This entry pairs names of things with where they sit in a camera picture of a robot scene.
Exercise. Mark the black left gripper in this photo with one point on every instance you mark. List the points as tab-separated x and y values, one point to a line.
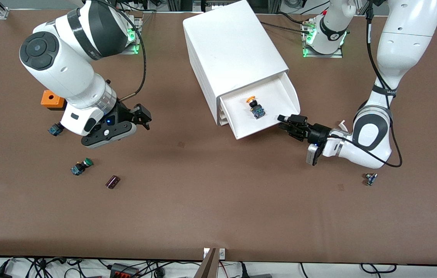
316	134

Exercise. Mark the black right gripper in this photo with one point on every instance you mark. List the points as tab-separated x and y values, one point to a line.
122	114

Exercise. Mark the white plastic drawer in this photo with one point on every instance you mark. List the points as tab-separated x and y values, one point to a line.
272	104

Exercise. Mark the yellow push button switch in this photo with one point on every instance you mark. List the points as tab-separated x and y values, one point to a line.
257	111

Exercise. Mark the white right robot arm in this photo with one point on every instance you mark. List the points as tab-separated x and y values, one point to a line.
64	65

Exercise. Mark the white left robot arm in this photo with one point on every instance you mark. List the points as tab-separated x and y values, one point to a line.
403	38

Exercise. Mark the white plastic drawer cabinet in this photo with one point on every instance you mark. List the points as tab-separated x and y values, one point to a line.
230	46

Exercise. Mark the white curved plastic strip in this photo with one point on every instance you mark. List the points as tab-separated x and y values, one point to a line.
342	124

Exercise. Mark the dark brown cylindrical capacitor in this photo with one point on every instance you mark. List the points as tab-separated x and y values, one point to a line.
112	182

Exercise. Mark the black red power strip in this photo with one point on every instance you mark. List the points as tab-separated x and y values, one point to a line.
124	272

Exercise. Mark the green push button switch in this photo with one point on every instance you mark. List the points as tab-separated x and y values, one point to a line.
77	169

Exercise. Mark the red push button switch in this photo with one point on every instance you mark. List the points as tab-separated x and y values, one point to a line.
54	130

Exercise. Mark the small blue grey switch part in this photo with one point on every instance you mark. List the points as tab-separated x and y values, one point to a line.
370	179

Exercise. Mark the orange button enclosure box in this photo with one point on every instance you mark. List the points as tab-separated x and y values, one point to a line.
50	99

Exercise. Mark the white metal bracket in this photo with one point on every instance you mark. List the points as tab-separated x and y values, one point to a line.
206	253
222	253

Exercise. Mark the brown angled post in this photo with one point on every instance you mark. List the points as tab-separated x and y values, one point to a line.
208	266

